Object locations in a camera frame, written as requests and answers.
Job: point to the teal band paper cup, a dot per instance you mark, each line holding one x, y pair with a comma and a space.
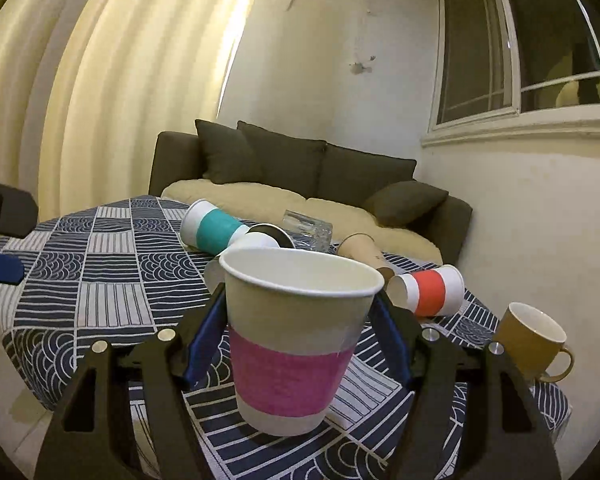
215, 227

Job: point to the white framed window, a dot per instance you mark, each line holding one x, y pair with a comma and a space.
480, 60

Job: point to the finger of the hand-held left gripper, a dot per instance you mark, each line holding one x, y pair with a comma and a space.
0, 267
5, 205

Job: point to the red band paper cup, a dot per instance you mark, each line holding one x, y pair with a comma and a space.
432, 290

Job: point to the dark olive sofa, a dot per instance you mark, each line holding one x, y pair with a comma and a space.
172, 160

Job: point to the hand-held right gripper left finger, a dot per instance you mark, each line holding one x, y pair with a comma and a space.
205, 342

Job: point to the clear glass tumbler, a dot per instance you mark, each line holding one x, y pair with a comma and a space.
307, 230

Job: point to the dark olive cushion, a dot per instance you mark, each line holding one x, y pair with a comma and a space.
285, 160
220, 150
365, 170
405, 202

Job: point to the cream curtain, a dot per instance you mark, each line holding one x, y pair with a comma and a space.
130, 85

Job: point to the mustard ceramic mug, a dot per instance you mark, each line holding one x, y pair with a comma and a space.
520, 345

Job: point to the brown paper cup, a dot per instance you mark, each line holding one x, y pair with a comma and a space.
360, 251

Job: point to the pink band paper cup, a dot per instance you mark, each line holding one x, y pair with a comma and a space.
290, 375

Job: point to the cream sofa blanket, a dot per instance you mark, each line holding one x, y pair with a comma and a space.
260, 200

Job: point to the white cup dark inside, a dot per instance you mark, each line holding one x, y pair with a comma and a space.
272, 235

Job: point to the navy patterned tablecloth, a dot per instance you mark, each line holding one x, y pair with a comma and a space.
105, 280

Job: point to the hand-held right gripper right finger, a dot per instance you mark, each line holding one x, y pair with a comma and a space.
390, 340

